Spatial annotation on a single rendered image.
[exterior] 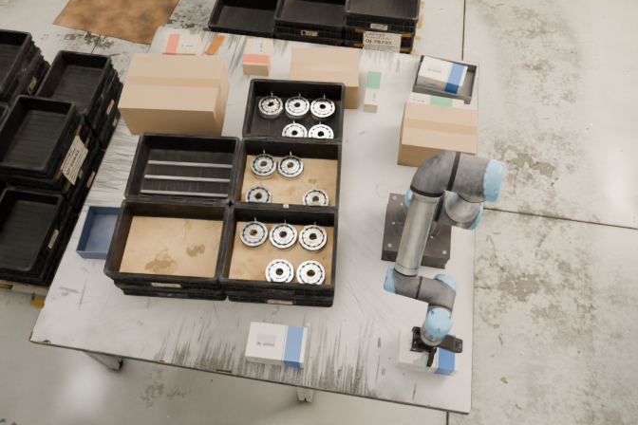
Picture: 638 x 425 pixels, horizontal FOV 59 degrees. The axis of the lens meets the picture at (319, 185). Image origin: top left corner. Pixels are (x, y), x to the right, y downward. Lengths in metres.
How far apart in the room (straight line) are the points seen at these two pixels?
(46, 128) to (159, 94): 0.80
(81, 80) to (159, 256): 1.49
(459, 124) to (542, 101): 1.41
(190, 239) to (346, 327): 0.66
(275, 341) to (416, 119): 1.06
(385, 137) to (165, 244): 1.05
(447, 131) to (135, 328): 1.44
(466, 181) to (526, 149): 1.93
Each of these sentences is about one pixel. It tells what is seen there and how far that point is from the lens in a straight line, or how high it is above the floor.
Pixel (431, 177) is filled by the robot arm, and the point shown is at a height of 1.40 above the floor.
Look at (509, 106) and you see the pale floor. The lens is 3.66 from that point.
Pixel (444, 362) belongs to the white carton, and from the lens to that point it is 2.02.
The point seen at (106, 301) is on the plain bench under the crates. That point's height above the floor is 0.70.
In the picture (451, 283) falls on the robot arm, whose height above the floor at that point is 1.11.
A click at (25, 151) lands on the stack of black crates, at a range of 3.05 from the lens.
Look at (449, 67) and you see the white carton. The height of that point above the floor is 0.79.
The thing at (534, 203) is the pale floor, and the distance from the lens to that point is 3.32.
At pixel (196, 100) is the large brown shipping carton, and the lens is 2.41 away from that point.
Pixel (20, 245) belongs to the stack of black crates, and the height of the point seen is 0.27.
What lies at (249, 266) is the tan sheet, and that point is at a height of 0.83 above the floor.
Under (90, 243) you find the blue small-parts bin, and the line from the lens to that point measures 2.41.
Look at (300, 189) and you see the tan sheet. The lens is 2.20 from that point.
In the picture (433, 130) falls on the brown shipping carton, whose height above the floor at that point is 0.86.
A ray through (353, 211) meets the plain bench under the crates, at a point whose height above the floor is 0.70.
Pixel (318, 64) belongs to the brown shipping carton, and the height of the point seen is 0.86.
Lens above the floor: 2.74
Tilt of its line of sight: 60 degrees down
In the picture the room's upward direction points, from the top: straight up
